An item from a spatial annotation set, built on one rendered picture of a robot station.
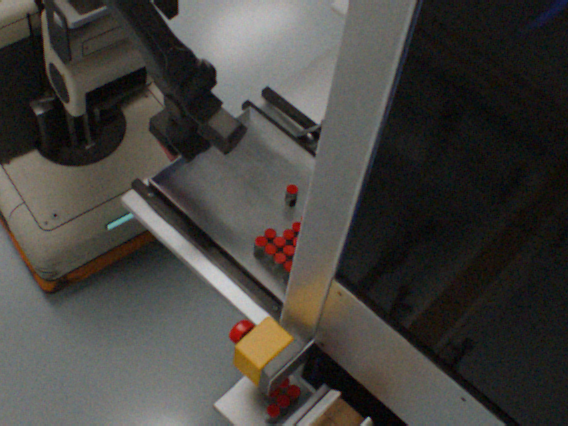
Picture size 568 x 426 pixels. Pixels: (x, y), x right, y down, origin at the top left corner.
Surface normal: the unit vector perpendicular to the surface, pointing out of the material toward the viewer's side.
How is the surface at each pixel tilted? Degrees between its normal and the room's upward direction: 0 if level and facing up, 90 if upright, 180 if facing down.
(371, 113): 90
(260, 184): 0
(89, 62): 8
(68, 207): 0
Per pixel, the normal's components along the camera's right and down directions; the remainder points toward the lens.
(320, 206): -0.69, 0.56
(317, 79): 0.10, -0.56
